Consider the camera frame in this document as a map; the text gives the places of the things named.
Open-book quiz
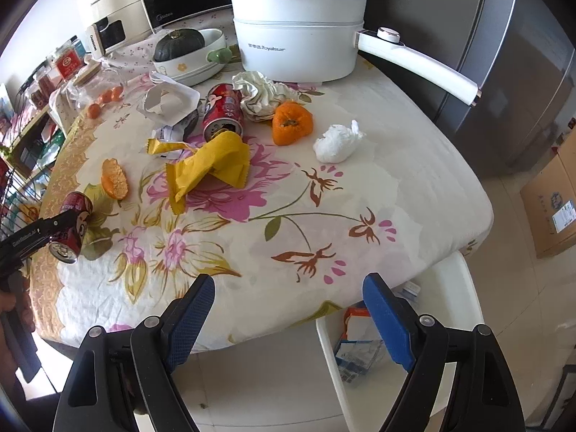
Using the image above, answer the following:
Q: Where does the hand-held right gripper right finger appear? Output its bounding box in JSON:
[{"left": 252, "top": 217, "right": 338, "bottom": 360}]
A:
[{"left": 363, "top": 273, "right": 527, "bottom": 432}]

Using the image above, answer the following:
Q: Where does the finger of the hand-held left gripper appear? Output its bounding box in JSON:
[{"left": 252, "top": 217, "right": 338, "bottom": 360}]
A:
[{"left": 29, "top": 211, "right": 94, "bottom": 253}]

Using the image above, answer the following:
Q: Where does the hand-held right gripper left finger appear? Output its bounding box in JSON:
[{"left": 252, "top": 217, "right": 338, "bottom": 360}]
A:
[{"left": 54, "top": 274, "right": 216, "bottom": 432}]

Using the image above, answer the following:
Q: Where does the small red drink can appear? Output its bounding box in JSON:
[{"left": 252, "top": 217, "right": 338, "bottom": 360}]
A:
[{"left": 49, "top": 191, "right": 94, "bottom": 265}]

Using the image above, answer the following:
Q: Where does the white trash bin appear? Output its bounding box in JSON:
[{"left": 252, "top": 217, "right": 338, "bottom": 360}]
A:
[{"left": 315, "top": 252, "right": 485, "bottom": 432}]

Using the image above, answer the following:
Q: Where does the small yellow wrapper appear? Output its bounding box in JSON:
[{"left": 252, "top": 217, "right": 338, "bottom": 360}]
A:
[{"left": 145, "top": 139, "right": 199, "bottom": 156}]

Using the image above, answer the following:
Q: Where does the printed white wrapper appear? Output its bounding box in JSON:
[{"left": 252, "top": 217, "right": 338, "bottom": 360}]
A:
[{"left": 153, "top": 110, "right": 204, "bottom": 142}]

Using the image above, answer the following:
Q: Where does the large yellow wrapper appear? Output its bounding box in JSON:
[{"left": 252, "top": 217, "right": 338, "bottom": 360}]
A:
[{"left": 166, "top": 131, "right": 251, "bottom": 215}]

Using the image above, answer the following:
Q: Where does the torn white carton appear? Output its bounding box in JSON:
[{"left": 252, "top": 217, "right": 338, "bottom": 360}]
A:
[{"left": 143, "top": 82, "right": 201, "bottom": 127}]

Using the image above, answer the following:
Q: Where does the cream paper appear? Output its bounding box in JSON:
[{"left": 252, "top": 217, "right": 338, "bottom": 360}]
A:
[{"left": 231, "top": 71, "right": 300, "bottom": 123}]

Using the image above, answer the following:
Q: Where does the person's left hand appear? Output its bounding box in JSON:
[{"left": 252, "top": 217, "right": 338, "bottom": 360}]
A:
[{"left": 0, "top": 290, "right": 34, "bottom": 370}]

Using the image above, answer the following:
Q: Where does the orange and white carton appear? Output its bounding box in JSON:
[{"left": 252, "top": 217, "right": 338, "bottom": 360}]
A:
[{"left": 343, "top": 307, "right": 374, "bottom": 342}]

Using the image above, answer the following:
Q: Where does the clear plastic bottle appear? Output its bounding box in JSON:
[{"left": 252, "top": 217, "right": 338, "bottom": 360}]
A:
[{"left": 334, "top": 338, "right": 390, "bottom": 385}]

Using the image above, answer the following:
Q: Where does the floral tablecloth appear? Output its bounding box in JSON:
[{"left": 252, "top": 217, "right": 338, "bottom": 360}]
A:
[{"left": 29, "top": 36, "right": 492, "bottom": 354}]

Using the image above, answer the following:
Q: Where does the glass jar with cork lid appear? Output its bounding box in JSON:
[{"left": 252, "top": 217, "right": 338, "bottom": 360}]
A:
[{"left": 67, "top": 60, "right": 127, "bottom": 109}]

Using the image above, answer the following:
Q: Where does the jar with red label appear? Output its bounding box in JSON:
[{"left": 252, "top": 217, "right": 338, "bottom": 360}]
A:
[{"left": 47, "top": 42, "right": 89, "bottom": 84}]

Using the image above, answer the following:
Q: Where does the cardboard box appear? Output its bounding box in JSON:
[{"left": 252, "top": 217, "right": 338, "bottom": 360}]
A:
[{"left": 519, "top": 141, "right": 576, "bottom": 260}]

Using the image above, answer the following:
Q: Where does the white ceramic dish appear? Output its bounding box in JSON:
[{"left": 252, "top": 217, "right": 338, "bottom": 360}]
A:
[{"left": 150, "top": 28, "right": 233, "bottom": 86}]

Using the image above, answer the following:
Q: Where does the dark green pumpkin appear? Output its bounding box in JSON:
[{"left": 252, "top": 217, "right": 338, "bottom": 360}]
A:
[{"left": 153, "top": 28, "right": 207, "bottom": 63}]

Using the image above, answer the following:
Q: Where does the white kitchen appliance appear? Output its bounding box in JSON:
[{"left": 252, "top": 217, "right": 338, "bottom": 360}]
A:
[{"left": 76, "top": 0, "right": 153, "bottom": 50}]

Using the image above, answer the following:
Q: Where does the grey refrigerator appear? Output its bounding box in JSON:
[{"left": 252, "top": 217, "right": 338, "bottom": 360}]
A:
[{"left": 351, "top": 0, "right": 576, "bottom": 181}]

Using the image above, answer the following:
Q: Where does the white electric pot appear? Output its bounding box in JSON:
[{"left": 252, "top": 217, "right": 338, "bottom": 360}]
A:
[{"left": 225, "top": 0, "right": 478, "bottom": 106}]

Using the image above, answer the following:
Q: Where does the wire storage rack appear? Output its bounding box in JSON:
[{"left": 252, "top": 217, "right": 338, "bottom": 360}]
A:
[{"left": 0, "top": 81, "right": 64, "bottom": 244}]

